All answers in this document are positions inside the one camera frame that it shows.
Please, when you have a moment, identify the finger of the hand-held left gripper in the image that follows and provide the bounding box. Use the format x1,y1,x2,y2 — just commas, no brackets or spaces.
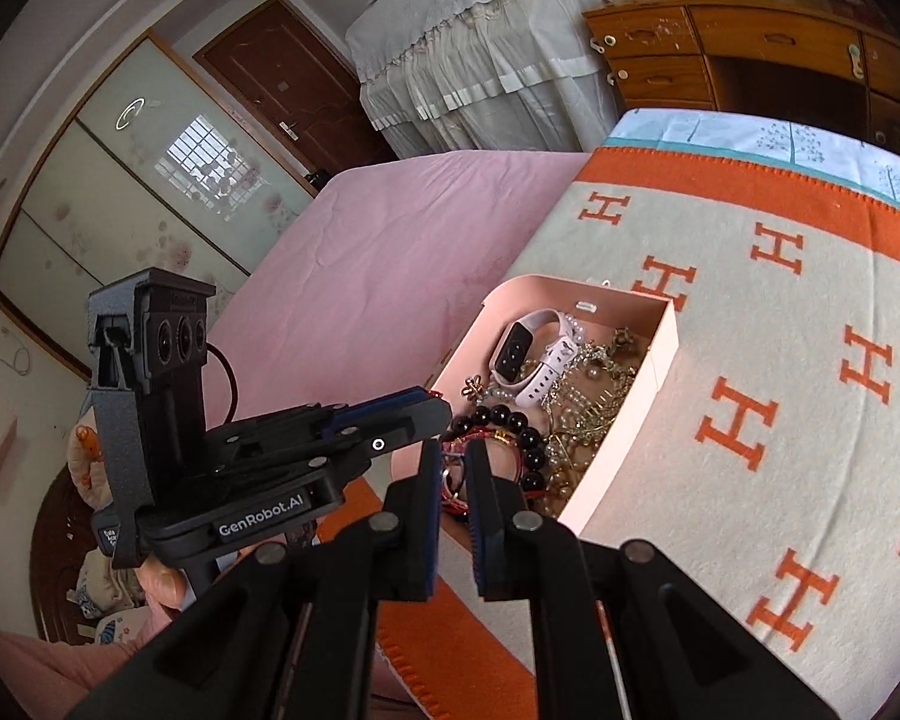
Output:
204,396,455,496
311,386,432,428

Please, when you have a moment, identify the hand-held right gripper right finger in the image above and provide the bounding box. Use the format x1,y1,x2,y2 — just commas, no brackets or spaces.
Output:
465,439,841,720

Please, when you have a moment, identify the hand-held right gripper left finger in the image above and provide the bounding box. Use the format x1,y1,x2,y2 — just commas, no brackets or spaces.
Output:
67,439,445,720

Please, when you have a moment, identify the red string bracelet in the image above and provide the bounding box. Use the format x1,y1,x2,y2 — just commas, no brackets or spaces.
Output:
439,427,541,518

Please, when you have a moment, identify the black bead bracelet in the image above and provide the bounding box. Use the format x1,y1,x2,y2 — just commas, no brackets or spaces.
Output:
454,403,548,500

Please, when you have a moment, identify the white strap smartwatch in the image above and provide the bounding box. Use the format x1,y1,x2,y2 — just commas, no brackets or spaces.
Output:
490,309,580,400

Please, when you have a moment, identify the gold brooch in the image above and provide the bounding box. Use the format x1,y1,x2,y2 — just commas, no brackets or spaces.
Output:
562,382,635,440

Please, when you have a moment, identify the pink jewelry box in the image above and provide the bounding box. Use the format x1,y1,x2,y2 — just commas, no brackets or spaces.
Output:
390,275,680,541

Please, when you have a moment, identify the person's left forearm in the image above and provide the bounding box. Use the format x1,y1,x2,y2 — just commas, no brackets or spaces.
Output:
0,626,155,720

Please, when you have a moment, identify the person's left hand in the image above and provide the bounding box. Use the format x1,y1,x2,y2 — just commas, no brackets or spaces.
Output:
136,561,196,616

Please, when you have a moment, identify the pink bedsheet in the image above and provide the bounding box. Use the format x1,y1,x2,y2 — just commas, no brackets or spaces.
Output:
206,150,593,428

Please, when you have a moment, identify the frosted glass wardrobe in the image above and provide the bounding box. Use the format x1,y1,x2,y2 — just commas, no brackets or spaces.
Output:
0,26,338,383

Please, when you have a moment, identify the brown wooden door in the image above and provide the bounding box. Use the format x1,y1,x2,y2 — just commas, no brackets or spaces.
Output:
193,0,391,200

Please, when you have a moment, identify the orange patterned blanket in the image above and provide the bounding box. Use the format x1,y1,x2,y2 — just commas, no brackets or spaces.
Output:
311,146,900,720

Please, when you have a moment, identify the white lace furniture cover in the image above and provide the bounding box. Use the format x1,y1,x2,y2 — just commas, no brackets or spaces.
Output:
345,0,622,158

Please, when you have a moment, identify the blue tree print cloth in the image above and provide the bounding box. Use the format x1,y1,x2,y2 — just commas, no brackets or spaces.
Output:
604,109,900,222

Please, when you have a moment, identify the wooden desk with drawers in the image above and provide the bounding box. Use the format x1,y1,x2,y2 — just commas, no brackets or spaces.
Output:
581,0,900,158

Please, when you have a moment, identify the black cable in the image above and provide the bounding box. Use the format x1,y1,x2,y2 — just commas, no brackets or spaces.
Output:
206,343,239,421

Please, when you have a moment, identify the pink wall box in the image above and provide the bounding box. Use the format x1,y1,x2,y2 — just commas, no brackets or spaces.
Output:
0,416,17,500

